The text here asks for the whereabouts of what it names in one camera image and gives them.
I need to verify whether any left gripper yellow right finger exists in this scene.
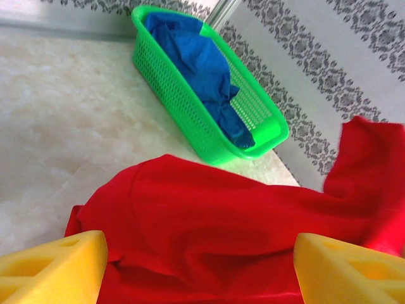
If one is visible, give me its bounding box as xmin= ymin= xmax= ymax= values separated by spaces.
xmin=293 ymin=232 xmax=405 ymax=304

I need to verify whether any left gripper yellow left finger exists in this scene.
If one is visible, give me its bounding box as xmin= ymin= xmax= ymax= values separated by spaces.
xmin=0 ymin=230 xmax=109 ymax=304

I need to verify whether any red t-shirt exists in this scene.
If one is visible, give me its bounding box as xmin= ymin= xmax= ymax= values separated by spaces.
xmin=65 ymin=115 xmax=405 ymax=304

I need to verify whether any green plastic basket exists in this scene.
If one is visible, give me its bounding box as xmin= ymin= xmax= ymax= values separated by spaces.
xmin=131 ymin=4 xmax=290 ymax=165

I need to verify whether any blue t-shirt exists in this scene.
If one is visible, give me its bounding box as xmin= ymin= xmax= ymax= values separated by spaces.
xmin=145 ymin=12 xmax=256 ymax=149

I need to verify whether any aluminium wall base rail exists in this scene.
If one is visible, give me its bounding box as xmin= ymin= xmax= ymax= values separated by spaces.
xmin=0 ymin=17 xmax=137 ymax=42

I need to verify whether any aluminium frame post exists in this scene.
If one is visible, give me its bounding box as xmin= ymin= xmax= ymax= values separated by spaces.
xmin=202 ymin=0 xmax=245 ymax=29

